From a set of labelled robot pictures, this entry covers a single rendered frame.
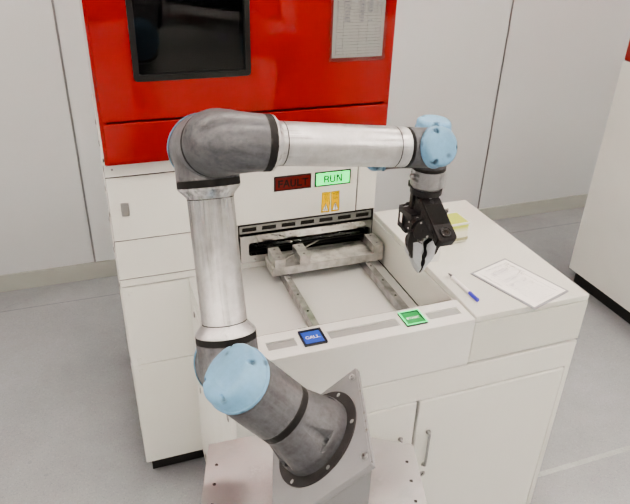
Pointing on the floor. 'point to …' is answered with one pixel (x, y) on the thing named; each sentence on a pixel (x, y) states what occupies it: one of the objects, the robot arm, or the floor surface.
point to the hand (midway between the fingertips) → (420, 269)
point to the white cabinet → (456, 422)
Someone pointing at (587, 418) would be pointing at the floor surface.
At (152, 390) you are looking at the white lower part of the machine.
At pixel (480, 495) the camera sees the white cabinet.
